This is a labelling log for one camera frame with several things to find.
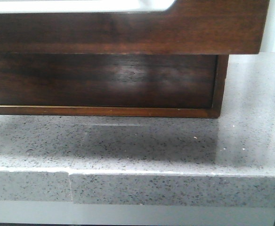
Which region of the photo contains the wooden drawer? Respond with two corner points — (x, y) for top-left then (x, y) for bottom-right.
(0, 52), (218, 110)
(0, 0), (269, 55)

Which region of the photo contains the dark wooden drawer cabinet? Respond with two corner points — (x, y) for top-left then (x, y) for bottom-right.
(0, 53), (230, 119)

